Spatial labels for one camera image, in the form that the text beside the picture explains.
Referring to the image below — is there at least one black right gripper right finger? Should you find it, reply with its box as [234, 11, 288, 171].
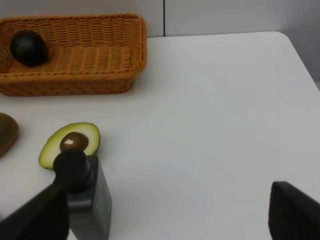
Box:
[268, 181, 320, 240]

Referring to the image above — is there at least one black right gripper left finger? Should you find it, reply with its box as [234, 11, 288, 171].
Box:
[0, 184, 70, 240]

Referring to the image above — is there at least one dark green bottle black cap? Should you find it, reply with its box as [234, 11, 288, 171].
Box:
[53, 149, 112, 240]

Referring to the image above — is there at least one dark mangosteen fruit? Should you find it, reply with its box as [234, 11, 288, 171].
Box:
[10, 30, 50, 67]

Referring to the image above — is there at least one halved avocado with pit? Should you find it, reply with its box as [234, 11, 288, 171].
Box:
[38, 122, 101, 170]

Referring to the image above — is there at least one brown kiwi fruit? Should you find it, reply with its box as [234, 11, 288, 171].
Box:
[0, 112, 19, 157]

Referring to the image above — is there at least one orange wicker basket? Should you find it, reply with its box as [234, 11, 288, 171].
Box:
[0, 13, 147, 97]

